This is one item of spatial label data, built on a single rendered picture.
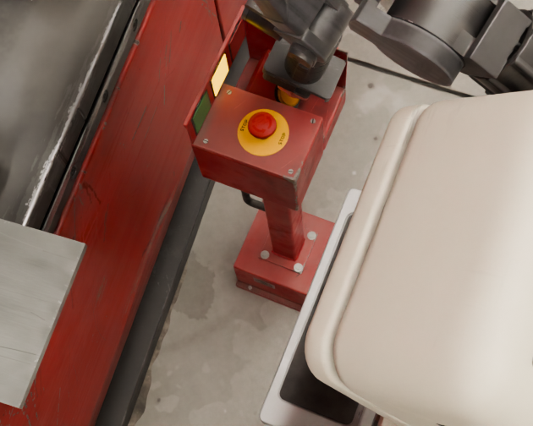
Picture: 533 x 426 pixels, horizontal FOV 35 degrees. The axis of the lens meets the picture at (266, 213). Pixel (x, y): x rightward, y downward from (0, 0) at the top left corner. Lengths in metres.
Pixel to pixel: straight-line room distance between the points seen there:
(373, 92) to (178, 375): 0.82
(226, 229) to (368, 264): 1.44
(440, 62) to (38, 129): 0.61
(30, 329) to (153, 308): 0.99
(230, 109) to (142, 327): 0.79
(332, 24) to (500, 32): 0.35
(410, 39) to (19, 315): 0.49
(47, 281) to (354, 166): 1.20
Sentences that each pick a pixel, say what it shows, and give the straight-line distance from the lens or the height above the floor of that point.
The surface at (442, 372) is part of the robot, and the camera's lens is 0.46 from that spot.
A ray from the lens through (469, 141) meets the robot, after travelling 0.53.
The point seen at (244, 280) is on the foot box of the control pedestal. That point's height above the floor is 0.04.
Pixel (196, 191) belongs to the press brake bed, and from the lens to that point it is 1.94.
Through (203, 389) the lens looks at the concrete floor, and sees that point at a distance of 1.86.
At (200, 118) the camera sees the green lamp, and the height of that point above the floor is 0.81.
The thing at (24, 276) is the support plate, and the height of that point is 1.00.
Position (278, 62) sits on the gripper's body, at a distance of 1.17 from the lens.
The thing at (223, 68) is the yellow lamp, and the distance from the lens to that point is 1.18.
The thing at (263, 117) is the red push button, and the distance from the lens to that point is 1.14.
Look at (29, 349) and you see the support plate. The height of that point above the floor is 1.00.
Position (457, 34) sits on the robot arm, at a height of 1.26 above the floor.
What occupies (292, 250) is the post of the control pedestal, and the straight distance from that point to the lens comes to 1.72.
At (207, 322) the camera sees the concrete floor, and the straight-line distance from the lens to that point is 1.89.
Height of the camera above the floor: 1.83
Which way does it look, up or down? 69 degrees down
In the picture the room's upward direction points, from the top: 11 degrees counter-clockwise
